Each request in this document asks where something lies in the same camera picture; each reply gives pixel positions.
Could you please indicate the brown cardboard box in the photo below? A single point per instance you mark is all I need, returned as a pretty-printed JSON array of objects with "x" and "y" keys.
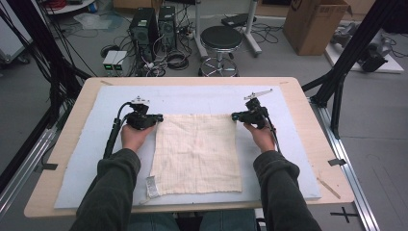
[{"x": 312, "y": 29}]

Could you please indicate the person's left leg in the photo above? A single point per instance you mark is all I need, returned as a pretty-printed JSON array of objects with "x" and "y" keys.
[{"x": 154, "y": 223}]

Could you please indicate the person's left hand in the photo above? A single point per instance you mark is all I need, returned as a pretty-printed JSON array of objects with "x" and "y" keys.
[{"x": 133, "y": 138}]

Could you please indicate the large black computer tower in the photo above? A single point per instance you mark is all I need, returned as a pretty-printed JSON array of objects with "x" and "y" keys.
[{"x": 142, "y": 32}]

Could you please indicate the white board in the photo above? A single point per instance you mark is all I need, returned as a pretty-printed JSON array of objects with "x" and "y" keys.
[{"x": 393, "y": 65}]

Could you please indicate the black metal frame post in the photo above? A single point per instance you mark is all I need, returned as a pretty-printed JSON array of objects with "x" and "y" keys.
[
  {"x": 41, "y": 48},
  {"x": 349, "y": 51}
]

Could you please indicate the slim black computer tower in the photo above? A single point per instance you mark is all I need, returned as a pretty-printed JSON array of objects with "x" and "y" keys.
[{"x": 167, "y": 29}]

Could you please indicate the flat black case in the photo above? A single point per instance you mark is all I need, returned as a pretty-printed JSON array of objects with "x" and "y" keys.
[{"x": 237, "y": 20}]

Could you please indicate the clear plastic sheet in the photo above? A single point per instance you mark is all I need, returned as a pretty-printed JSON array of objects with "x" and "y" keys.
[{"x": 93, "y": 21}]

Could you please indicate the person's right leg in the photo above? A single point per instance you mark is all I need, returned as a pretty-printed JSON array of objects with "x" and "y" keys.
[{"x": 227, "y": 221}]

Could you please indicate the black tape cross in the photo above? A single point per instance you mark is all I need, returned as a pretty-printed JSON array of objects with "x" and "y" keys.
[{"x": 344, "y": 214}]

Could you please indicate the black tape piece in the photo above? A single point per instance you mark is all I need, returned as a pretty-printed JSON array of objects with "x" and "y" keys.
[
  {"x": 48, "y": 166},
  {"x": 336, "y": 162}
]

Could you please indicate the aluminium rail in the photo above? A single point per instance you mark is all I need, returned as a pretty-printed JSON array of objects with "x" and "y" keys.
[
  {"x": 29, "y": 160},
  {"x": 349, "y": 173}
]

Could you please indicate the thin wooden stick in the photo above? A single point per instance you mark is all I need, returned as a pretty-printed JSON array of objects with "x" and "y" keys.
[{"x": 328, "y": 188}]

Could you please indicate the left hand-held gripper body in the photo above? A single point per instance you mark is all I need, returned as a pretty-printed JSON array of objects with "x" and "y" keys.
[{"x": 139, "y": 120}]

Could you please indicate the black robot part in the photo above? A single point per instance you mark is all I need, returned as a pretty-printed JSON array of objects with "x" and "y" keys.
[{"x": 372, "y": 59}]

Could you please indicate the white stand leg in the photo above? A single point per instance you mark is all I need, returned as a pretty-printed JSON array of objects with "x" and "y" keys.
[
  {"x": 198, "y": 29},
  {"x": 251, "y": 29}
]

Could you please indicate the person's right hand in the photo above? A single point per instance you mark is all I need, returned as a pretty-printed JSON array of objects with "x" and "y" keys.
[{"x": 264, "y": 139}]

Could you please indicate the white power supply box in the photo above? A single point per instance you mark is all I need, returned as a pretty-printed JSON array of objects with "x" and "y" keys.
[
  {"x": 108, "y": 61},
  {"x": 120, "y": 61}
]

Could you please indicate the black round stool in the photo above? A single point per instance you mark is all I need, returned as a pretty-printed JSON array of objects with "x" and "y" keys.
[{"x": 221, "y": 37}]

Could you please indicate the cream gauze cloth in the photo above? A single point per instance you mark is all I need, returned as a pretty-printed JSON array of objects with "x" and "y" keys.
[{"x": 195, "y": 154}]

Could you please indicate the white foam mat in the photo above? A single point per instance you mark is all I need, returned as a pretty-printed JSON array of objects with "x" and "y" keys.
[{"x": 192, "y": 102}]

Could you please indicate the white round table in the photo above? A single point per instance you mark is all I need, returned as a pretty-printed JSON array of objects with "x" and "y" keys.
[{"x": 73, "y": 7}]

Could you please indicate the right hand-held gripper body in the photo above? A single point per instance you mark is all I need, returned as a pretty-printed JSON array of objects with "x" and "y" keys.
[{"x": 255, "y": 115}]

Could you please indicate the person's leg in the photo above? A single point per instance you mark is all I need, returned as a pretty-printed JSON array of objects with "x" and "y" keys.
[
  {"x": 154, "y": 223},
  {"x": 227, "y": 221}
]

